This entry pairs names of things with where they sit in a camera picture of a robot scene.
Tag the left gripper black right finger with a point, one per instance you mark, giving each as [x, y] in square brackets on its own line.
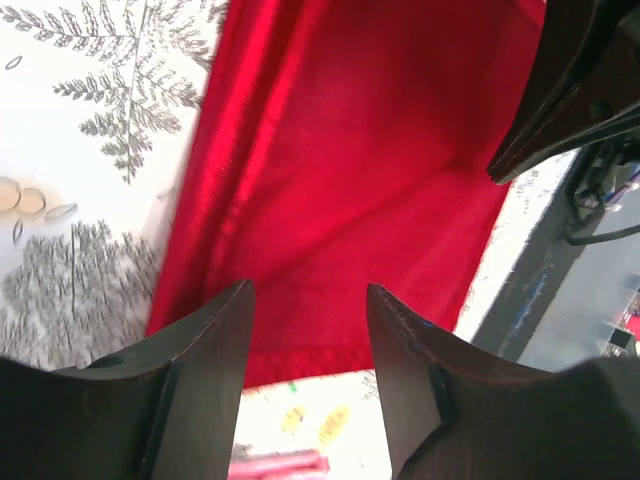
[454, 411]

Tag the red cloth napkin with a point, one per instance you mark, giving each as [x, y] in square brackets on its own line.
[344, 143]

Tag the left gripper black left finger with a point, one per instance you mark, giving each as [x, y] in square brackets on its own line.
[163, 408]

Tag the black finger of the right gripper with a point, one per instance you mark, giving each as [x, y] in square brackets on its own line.
[583, 87]

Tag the pink floral placemat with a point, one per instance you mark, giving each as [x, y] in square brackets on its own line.
[309, 464]

